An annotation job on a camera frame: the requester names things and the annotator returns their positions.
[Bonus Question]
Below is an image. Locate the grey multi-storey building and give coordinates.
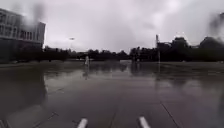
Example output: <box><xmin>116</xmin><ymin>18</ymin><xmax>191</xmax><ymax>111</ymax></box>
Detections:
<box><xmin>0</xmin><ymin>8</ymin><xmax>47</xmax><ymax>63</ymax></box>

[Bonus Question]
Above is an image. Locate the wet grey paved plaza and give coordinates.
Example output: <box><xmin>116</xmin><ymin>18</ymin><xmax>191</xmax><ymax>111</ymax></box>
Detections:
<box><xmin>0</xmin><ymin>60</ymin><xmax>224</xmax><ymax>128</ymax></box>

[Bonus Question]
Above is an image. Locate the robot's own part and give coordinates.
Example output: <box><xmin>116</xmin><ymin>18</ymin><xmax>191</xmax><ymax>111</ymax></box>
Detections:
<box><xmin>138</xmin><ymin>115</ymin><xmax>151</xmax><ymax>128</ymax></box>
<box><xmin>77</xmin><ymin>118</ymin><xmax>89</xmax><ymax>128</ymax></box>

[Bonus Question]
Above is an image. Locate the person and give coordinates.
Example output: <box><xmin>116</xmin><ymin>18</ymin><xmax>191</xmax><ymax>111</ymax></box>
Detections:
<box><xmin>84</xmin><ymin>55</ymin><xmax>90</xmax><ymax>67</ymax></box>

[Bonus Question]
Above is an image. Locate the pole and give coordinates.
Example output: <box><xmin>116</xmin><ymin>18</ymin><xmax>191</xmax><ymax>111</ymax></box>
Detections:
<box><xmin>155</xmin><ymin>34</ymin><xmax>161</xmax><ymax>64</ymax></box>

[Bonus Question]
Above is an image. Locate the row of trees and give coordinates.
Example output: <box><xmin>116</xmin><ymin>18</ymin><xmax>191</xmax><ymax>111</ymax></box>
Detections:
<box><xmin>0</xmin><ymin>35</ymin><xmax>224</xmax><ymax>64</ymax></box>

